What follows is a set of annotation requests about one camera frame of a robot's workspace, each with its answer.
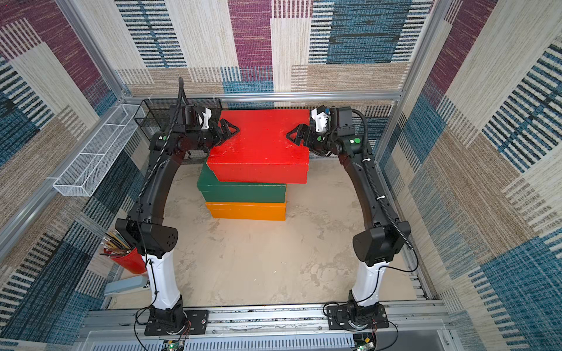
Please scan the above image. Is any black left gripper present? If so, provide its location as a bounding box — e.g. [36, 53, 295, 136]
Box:
[189, 119, 244, 155]

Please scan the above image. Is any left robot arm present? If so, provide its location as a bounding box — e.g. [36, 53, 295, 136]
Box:
[115, 79, 240, 336]

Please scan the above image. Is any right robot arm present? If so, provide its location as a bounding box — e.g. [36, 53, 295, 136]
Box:
[286, 106, 414, 332]

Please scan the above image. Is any red pencil cup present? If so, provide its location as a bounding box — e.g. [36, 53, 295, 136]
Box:
[109, 249, 146, 275]

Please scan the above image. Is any grey blue stapler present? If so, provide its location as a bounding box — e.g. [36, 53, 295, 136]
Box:
[104, 275, 150, 297]

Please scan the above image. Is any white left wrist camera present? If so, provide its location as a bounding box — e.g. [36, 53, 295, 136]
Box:
[195, 108, 212, 130]

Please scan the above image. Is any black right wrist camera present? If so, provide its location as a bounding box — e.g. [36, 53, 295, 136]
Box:
[311, 106, 354, 135]

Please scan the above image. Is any black wire mesh shelf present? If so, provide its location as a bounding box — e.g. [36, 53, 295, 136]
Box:
[134, 98, 224, 140]

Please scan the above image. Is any white wire mesh basket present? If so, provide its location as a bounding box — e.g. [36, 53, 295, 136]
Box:
[53, 104, 139, 197]

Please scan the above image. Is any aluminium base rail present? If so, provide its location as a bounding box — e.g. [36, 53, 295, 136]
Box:
[73, 301, 459, 350]

